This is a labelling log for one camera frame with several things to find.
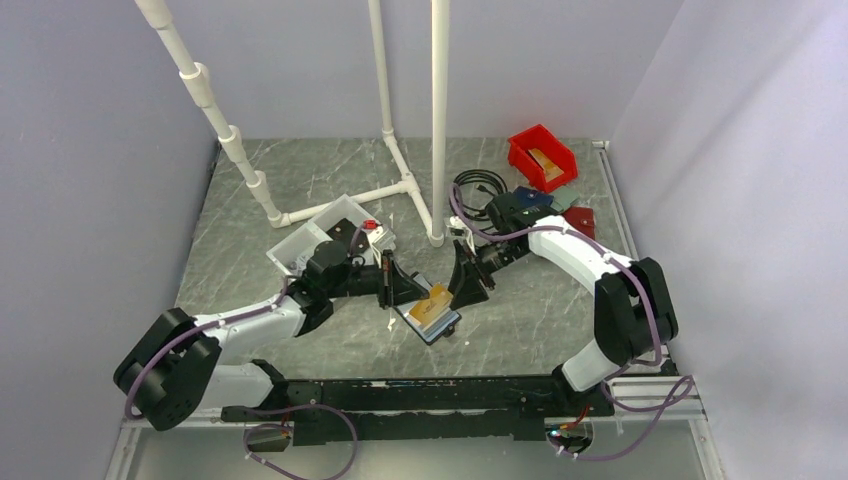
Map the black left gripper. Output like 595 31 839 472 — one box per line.
327 250 429 310

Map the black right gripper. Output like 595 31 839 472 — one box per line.
446 236 526 311

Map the gold VIP card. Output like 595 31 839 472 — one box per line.
408 283 453 327

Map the black leather card holder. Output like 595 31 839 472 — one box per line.
393 285 461 346

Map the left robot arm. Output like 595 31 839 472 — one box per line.
113 240 429 431

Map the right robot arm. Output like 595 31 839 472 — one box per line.
448 185 679 415

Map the blue leather card holder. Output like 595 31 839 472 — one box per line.
512 186 557 213

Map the mint green card holder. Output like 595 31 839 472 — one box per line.
550 186 580 214

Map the red leather card holder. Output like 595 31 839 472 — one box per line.
563 206 596 240

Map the gold card in bin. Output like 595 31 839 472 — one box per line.
528 148 564 182

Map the white plastic divided tray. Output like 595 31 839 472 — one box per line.
266 195 389 275

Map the red plastic bin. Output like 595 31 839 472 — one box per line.
508 124 579 193

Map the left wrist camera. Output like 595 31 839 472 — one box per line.
363 219 396 253

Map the black coiled cable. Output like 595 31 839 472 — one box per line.
452 169 510 223

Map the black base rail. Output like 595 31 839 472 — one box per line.
221 374 614 446

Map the white PVC pipe frame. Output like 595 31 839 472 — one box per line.
136 1 444 247

